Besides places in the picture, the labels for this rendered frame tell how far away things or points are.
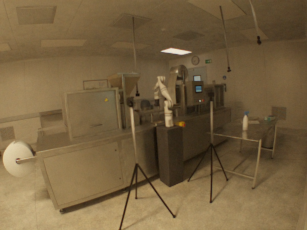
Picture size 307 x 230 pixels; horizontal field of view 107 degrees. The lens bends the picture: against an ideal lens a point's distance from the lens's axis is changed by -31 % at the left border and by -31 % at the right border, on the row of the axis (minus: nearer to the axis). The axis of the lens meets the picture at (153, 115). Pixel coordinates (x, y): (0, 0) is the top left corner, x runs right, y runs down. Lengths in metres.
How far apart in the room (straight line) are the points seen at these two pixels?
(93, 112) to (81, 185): 0.84
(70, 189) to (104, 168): 0.47
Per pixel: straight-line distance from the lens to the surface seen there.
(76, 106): 1.90
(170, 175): 2.18
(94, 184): 1.97
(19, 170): 2.13
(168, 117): 2.03
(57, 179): 1.85
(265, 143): 3.68
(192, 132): 2.75
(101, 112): 1.98
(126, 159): 2.02
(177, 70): 2.87
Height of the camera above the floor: 1.27
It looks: 8 degrees down
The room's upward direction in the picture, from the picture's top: 4 degrees counter-clockwise
